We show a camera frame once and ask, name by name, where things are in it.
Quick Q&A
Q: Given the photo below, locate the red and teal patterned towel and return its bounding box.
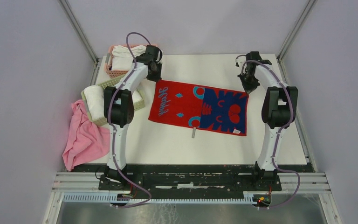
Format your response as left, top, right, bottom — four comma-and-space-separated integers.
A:
148, 80, 248, 136

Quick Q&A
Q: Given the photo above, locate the white towel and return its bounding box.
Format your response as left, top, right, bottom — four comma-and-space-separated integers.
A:
132, 91, 143, 104
111, 45, 146, 70
83, 85, 104, 120

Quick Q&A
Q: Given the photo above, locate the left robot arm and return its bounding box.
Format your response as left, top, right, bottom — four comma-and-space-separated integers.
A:
104, 45, 163, 190

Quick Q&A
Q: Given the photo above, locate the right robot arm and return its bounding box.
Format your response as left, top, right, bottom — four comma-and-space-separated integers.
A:
236, 51, 298, 190

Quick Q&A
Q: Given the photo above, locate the folded white towel in basket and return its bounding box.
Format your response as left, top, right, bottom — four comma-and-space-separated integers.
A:
111, 45, 146, 70

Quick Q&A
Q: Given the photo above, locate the pink plastic basket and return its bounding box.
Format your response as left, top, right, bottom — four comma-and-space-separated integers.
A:
104, 44, 146, 78

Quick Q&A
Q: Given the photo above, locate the rolled white towel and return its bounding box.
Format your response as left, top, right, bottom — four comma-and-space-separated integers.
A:
83, 85, 104, 120

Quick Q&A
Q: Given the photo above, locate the pink towel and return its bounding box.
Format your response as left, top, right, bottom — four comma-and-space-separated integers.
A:
62, 99, 110, 171

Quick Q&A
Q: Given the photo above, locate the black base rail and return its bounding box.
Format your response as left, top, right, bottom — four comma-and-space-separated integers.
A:
98, 164, 282, 199

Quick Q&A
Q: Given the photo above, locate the white cable duct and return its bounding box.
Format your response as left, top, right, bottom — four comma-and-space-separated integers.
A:
62, 192, 257, 205

